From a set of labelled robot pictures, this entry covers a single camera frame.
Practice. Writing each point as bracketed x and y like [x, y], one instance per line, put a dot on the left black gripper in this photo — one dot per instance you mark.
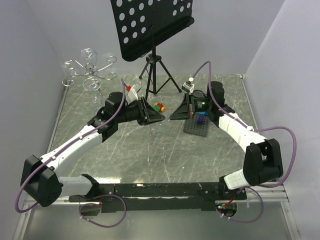
[147, 114]

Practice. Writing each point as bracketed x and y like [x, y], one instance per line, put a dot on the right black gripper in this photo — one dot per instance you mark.
[187, 108]

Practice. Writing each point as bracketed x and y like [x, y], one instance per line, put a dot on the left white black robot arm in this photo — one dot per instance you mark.
[42, 178]

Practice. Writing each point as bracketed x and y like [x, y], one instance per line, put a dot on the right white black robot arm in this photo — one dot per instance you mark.
[262, 160]

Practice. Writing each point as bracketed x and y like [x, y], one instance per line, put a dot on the chrome wine glass rack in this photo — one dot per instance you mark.
[84, 71]

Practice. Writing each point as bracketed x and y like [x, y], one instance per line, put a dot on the colourful lego toy car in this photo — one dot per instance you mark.
[159, 107]

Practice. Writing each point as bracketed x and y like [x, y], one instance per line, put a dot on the grey lego baseplate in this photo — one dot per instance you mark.
[192, 127]

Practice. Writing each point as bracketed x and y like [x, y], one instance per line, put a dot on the blue lego brick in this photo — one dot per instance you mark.
[203, 113]

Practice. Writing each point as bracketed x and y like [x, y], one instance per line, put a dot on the purple lego brick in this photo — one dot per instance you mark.
[200, 119]

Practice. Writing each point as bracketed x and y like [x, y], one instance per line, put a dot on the black perforated music stand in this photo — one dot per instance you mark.
[142, 25]

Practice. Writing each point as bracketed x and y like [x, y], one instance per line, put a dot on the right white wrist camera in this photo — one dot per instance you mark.
[188, 86]

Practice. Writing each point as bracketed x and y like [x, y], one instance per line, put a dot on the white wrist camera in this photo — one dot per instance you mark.
[188, 86]
[133, 91]

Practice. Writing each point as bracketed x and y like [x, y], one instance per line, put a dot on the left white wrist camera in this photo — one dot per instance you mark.
[133, 91]

